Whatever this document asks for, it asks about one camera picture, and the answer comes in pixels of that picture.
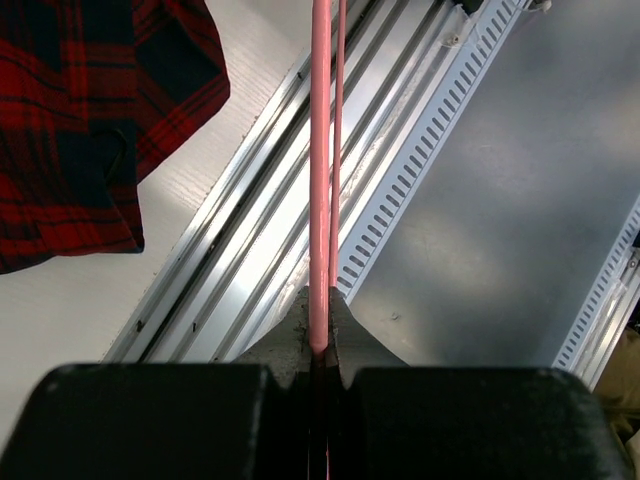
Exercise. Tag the red plaid skirt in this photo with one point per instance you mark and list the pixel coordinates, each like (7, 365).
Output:
(95, 95)

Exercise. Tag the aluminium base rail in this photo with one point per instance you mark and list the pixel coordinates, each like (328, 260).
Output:
(244, 257)

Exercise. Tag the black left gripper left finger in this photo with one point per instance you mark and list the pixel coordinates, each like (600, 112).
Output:
(246, 419)

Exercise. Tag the white slotted cable duct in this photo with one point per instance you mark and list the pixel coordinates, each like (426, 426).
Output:
(429, 113)

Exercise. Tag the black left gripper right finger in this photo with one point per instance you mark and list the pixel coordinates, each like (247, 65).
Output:
(390, 420)

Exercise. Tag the pink wire hanger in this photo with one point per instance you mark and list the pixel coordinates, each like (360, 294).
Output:
(326, 110)

